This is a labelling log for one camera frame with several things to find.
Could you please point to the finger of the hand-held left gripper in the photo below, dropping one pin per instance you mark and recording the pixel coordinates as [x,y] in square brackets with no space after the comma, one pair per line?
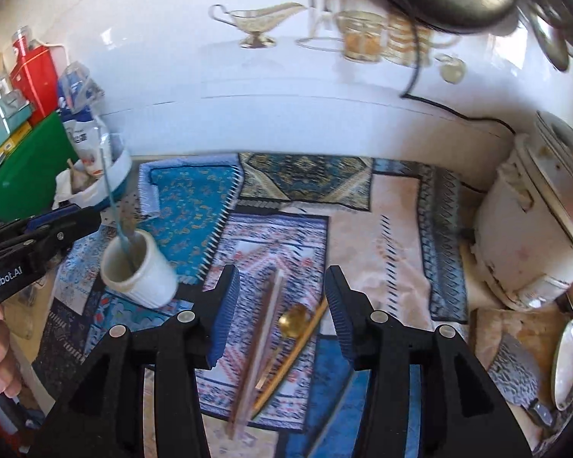
[52,214]
[74,229]

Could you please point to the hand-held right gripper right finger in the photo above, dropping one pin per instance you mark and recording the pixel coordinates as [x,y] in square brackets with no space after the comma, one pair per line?
[339,317]

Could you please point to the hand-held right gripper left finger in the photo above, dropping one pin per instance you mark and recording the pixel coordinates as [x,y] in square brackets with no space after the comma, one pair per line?
[224,317]

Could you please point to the gold metal spoon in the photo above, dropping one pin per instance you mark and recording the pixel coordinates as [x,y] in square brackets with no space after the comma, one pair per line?
[293,319]

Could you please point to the white ceramic cup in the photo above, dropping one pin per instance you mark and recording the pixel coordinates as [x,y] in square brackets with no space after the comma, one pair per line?
[143,272]

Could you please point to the person's left hand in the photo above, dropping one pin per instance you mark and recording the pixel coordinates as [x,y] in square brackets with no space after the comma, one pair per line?
[2,362]

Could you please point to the white crumpled bag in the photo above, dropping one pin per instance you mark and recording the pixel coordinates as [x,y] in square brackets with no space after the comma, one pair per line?
[67,183]

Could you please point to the green plastic board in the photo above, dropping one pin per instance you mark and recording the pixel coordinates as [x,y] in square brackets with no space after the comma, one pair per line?
[28,171]

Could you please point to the white blue plastic basin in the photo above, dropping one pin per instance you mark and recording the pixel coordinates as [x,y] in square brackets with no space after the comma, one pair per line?
[114,176]

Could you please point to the patterned blue beige mat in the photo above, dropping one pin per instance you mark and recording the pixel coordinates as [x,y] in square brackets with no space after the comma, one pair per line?
[387,257]

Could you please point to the yellow box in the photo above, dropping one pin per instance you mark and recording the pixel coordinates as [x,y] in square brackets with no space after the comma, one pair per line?
[5,148]

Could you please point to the blue white plastic bag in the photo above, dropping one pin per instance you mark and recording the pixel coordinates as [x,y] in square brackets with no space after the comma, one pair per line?
[83,119]

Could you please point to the teal box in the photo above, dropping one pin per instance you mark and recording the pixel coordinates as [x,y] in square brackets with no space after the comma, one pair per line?
[2,124]

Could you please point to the patterned steel cleaver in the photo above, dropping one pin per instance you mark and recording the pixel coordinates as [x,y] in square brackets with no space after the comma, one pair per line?
[515,372]

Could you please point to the white rice cooker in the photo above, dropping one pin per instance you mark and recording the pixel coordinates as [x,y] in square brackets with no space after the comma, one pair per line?
[530,238]

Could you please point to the white plate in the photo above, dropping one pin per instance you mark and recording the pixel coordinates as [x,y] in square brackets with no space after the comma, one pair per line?
[568,367]

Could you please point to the metal pot lid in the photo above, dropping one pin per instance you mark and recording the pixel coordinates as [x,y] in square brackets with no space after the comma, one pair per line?
[551,33]

